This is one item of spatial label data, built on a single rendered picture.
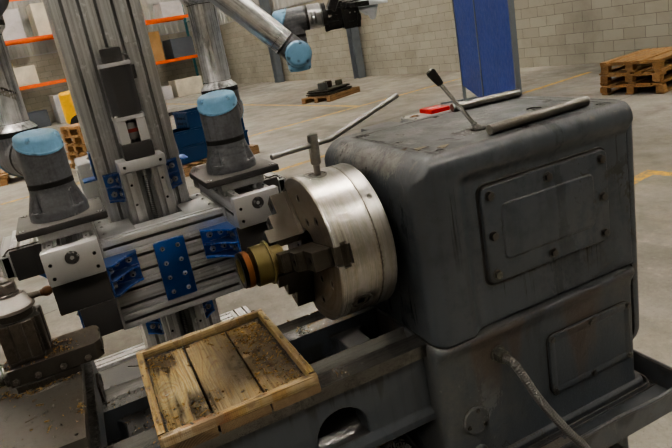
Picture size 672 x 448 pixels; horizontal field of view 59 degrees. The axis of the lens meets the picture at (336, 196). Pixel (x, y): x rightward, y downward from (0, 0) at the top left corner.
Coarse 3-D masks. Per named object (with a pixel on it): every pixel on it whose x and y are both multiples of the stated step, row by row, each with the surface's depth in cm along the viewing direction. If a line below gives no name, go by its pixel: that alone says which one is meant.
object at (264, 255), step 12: (240, 252) 120; (252, 252) 119; (264, 252) 119; (276, 252) 120; (240, 264) 123; (252, 264) 118; (264, 264) 118; (276, 264) 120; (240, 276) 122; (252, 276) 117; (264, 276) 118; (276, 276) 119
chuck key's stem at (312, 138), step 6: (312, 138) 118; (312, 144) 118; (318, 144) 119; (312, 150) 119; (318, 150) 119; (312, 156) 119; (318, 156) 119; (312, 162) 120; (318, 162) 120; (318, 168) 121; (318, 174) 121
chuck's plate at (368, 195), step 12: (336, 168) 124; (348, 168) 123; (360, 180) 119; (360, 192) 117; (372, 192) 117; (372, 204) 116; (372, 216) 115; (384, 216) 115; (384, 228) 115; (384, 240) 115; (384, 252) 115; (384, 264) 116; (396, 264) 117; (384, 276) 117; (396, 276) 119; (384, 288) 119; (384, 300) 125
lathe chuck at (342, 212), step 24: (288, 192) 128; (312, 192) 115; (336, 192) 116; (312, 216) 118; (336, 216) 113; (360, 216) 114; (312, 240) 131; (336, 240) 111; (360, 240) 113; (360, 264) 113; (336, 288) 116; (360, 288) 115; (336, 312) 120
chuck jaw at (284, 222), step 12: (276, 204) 127; (288, 204) 127; (276, 216) 125; (288, 216) 126; (276, 228) 124; (288, 228) 125; (300, 228) 125; (264, 240) 125; (276, 240) 123; (288, 240) 125
